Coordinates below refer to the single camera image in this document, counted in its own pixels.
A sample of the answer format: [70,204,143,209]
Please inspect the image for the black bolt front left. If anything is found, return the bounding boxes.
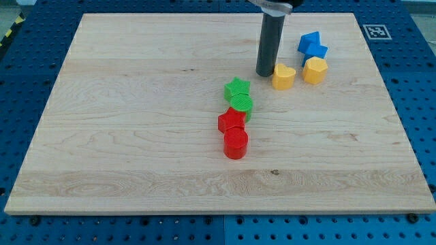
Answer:
[29,216,41,227]

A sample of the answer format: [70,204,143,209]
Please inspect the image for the red cylinder block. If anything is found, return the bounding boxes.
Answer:
[223,127,249,159]

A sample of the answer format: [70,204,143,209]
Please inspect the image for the black bolt front right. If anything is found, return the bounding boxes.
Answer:
[406,213,420,224]

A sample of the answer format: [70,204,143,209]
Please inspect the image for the red star block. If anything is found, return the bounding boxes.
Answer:
[217,107,246,133]

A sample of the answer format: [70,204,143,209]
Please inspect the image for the green cylinder block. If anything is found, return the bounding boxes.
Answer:
[230,94,253,123]

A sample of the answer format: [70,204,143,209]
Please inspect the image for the blue triangle block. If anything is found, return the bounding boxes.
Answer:
[297,31,320,53]

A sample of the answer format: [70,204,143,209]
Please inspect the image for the yellow hexagon block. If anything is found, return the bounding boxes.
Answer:
[302,56,328,85]

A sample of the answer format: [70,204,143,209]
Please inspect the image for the yellow heart block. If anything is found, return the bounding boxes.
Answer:
[272,63,296,91]

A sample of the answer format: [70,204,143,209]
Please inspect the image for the black bolt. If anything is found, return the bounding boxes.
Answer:
[406,213,420,224]
[29,216,41,227]

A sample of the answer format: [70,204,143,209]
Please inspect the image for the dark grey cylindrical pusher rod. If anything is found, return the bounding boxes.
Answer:
[256,13,285,77]

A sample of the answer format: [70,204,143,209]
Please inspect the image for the white fiducial marker tag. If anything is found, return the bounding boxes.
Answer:
[362,24,392,40]

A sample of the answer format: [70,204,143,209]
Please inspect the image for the wooden board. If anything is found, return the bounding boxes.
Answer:
[5,13,435,216]

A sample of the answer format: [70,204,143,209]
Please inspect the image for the silver tool mount bracket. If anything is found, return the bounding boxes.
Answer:
[249,0,294,16]

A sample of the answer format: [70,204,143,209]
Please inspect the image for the green star block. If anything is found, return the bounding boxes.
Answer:
[223,77,251,101]

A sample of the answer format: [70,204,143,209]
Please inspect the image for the blue cube block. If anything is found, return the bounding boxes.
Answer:
[302,43,328,67]

